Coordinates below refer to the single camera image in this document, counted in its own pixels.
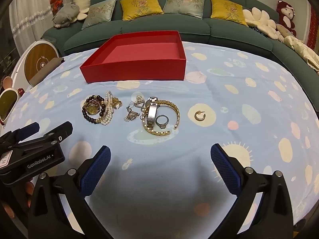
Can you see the red curtain tie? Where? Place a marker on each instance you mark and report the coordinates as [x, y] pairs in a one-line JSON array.
[[56, 2]]

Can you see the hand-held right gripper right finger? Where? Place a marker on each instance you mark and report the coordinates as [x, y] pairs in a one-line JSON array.
[[225, 169]]

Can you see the grey-green embroidered cushion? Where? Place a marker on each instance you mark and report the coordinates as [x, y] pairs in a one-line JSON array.
[[185, 1], [99, 12]]

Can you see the gold hoop earring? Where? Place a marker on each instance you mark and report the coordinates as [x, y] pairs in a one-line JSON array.
[[197, 117]]

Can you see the red cardboard box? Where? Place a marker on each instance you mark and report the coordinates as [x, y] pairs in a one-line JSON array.
[[134, 72]]

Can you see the brown padded seat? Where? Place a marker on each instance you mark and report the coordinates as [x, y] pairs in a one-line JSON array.
[[44, 71]]

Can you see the white-framed yellow panel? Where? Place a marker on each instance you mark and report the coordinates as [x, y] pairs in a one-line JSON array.
[[7, 103]]

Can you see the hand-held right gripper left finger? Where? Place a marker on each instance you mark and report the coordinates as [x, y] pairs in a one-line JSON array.
[[96, 171]]

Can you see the white lace curtain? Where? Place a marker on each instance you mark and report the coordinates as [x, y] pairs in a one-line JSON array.
[[27, 17]]

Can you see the beige plush cushion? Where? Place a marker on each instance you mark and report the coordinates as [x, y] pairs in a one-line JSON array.
[[284, 31]]

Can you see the cream satin cushion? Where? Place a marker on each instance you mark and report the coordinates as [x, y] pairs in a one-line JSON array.
[[304, 49]]

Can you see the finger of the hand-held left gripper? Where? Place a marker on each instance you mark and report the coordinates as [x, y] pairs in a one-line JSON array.
[[28, 129], [62, 129]]

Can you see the white round wooden-top stool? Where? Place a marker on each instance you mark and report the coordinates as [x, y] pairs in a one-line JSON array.
[[41, 57]]

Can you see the silver wristwatch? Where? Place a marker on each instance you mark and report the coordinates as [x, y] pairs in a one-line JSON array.
[[152, 113]]

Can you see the red monkey plush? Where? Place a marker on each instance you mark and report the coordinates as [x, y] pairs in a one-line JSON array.
[[286, 15]]

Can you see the grey pig plush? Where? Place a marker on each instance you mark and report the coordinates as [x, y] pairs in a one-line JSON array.
[[66, 15]]

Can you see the person's left hand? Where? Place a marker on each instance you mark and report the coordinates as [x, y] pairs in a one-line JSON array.
[[29, 189]]

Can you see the yellow embroidered cushion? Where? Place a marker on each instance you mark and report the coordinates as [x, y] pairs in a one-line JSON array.
[[228, 8], [140, 5]]

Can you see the blue printed cloth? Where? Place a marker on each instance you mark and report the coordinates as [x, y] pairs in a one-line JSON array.
[[224, 79]]

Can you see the cream flower-shaped cushion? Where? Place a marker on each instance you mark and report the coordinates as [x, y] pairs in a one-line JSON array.
[[260, 21]]

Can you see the gold wristwatch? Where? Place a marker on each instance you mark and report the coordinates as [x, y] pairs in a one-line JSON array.
[[91, 108]]

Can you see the green sofa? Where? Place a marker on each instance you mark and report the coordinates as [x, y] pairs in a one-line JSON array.
[[159, 28]]

